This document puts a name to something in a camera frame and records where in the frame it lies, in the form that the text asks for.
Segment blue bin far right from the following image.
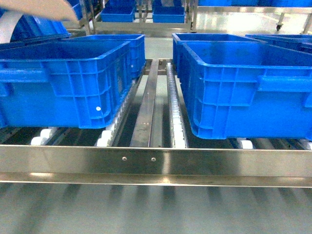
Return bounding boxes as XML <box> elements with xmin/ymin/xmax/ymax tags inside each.
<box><xmin>245</xmin><ymin>34</ymin><xmax>312</xmax><ymax>54</ymax></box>

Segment beige plastic dustpan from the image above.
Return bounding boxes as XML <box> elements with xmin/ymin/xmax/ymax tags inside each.
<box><xmin>0</xmin><ymin>0</ymin><xmax>78</xmax><ymax>22</ymax></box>

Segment blue bin rear right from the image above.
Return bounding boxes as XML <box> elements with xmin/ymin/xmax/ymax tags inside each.
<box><xmin>172</xmin><ymin>33</ymin><xmax>265</xmax><ymax>79</ymax></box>

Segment blue bin front left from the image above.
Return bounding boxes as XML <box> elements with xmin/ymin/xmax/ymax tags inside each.
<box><xmin>0</xmin><ymin>40</ymin><xmax>132</xmax><ymax>129</ymax></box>

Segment blue bin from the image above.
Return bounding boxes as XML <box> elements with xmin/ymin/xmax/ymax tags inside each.
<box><xmin>179</xmin><ymin>41</ymin><xmax>312</xmax><ymax>139</ymax></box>
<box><xmin>172</xmin><ymin>33</ymin><xmax>265</xmax><ymax>79</ymax></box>
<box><xmin>67</xmin><ymin>34</ymin><xmax>146</xmax><ymax>79</ymax></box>
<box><xmin>245</xmin><ymin>34</ymin><xmax>312</xmax><ymax>54</ymax></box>
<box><xmin>0</xmin><ymin>40</ymin><xmax>132</xmax><ymax>129</ymax></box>

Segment blue bin rear left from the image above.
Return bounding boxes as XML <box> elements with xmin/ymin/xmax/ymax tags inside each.
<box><xmin>67</xmin><ymin>34</ymin><xmax>146</xmax><ymax>79</ymax></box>

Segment metal shelf rack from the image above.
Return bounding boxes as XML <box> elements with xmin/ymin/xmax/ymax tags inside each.
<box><xmin>0</xmin><ymin>0</ymin><xmax>312</xmax><ymax>188</ymax></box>

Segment blue bin front right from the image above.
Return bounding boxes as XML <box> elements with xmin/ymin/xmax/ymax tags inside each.
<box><xmin>179</xmin><ymin>41</ymin><xmax>312</xmax><ymax>139</ymax></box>

